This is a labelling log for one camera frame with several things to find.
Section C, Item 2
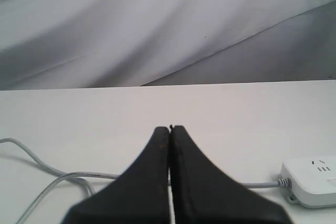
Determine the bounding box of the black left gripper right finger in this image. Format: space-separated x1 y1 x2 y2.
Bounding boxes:
170 126 292 223

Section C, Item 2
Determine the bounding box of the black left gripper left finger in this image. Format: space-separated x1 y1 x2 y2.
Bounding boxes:
66 126 171 223

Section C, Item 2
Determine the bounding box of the grey backdrop cloth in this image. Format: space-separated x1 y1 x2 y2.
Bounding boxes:
1 0 335 90

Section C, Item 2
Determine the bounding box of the white power strip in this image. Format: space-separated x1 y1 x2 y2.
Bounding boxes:
280 155 335 209

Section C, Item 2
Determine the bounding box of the grey power cord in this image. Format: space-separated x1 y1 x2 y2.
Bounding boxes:
0 137 291 224

